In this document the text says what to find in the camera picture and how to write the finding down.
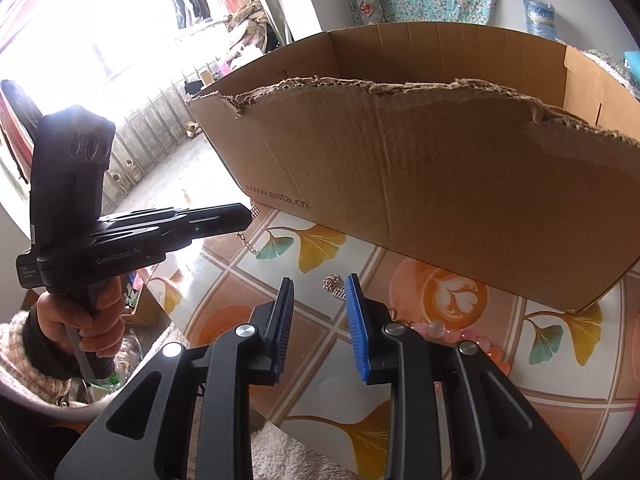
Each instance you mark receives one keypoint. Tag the pair of beige shoes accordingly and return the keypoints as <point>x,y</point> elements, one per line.
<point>192,129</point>

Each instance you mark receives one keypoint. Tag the person's left forearm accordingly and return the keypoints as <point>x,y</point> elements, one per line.
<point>25,355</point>

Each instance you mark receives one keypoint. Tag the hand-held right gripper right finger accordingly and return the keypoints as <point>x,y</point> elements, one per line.
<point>357,330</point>

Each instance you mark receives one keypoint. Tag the red patterned cushion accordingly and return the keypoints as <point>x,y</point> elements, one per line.
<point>370,7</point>

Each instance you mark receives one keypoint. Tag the brown cardboard box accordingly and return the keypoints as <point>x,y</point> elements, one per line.
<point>425,185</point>

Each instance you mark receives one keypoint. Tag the ginkgo leaf patterned tablecloth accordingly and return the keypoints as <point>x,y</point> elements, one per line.
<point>575,435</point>

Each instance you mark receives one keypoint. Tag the metal window railing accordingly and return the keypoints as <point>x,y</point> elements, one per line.
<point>150,110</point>

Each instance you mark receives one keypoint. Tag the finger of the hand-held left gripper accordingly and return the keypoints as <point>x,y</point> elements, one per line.
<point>220,220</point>
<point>150,213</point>

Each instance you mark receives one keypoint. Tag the pile of bags and clothes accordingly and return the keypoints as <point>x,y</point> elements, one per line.
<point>250,30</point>

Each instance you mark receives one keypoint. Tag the person's left hand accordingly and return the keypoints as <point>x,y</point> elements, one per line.
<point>107,320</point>

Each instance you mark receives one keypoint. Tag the white fluffy robe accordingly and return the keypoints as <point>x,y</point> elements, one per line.
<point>280,455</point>

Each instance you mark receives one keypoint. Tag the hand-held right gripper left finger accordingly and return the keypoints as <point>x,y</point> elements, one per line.
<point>280,330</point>

